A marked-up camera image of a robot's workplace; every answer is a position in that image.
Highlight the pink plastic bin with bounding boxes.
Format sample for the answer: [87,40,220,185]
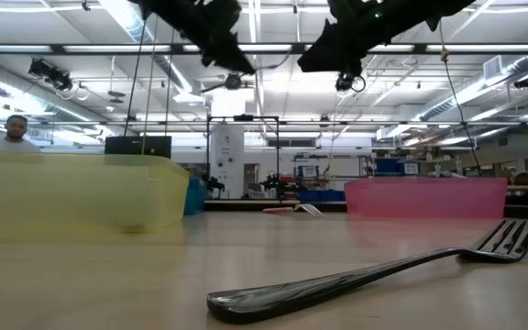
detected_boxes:
[344,177,509,220]

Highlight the black metal rig frame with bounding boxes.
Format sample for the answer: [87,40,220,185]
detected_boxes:
[205,113,281,203]

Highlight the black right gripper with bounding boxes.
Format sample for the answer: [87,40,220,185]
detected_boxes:
[298,0,384,73]

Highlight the red-handled silver fork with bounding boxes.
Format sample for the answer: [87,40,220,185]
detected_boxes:
[262,203,325,218]

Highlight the blue plastic bin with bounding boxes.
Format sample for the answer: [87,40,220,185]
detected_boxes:
[183,177,208,216]

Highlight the blue crates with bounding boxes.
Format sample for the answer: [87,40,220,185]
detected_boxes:
[298,190,347,203]

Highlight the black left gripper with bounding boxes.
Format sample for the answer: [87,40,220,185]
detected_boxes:
[171,0,256,74]

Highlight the black ceiling-hung camera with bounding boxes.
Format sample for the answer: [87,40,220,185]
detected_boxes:
[224,71,243,91]
[335,72,366,94]

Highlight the black metal fork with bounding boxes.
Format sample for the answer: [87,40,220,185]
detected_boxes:
[206,218,528,325]

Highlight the black monitor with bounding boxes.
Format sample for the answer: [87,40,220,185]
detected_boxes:
[104,135,172,157]

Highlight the white cabinet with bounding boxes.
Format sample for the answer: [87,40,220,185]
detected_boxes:
[209,124,247,199]

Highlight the yellow translucent plastic bin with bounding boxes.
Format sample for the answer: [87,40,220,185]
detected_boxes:
[0,150,191,233]

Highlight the blue shelf bins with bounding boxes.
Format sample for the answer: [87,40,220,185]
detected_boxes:
[373,158,421,176]

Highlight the overhead frame beam with lights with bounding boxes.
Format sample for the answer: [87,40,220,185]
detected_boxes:
[0,42,528,56]

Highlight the person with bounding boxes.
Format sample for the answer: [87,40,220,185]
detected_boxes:
[0,114,41,154]

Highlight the silver ventilation duct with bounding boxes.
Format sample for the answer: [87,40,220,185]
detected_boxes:
[417,53,528,123]

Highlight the yellow hanging cable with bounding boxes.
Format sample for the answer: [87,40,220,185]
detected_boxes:
[436,20,484,178]

